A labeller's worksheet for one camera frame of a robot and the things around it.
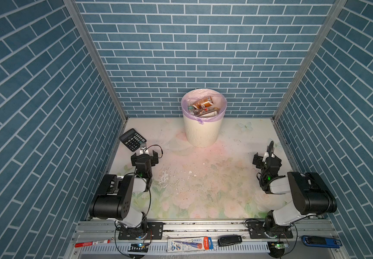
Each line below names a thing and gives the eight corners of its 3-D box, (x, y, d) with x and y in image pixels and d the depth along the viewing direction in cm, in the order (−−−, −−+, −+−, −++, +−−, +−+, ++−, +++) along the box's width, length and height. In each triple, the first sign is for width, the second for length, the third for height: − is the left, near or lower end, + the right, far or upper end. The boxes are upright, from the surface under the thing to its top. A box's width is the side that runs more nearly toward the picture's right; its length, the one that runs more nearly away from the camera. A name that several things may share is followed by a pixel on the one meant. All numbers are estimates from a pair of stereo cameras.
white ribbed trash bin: (188, 153, 103) (187, 125, 83) (186, 144, 108) (185, 115, 88) (221, 148, 106) (229, 120, 86) (218, 139, 111) (224, 110, 91)
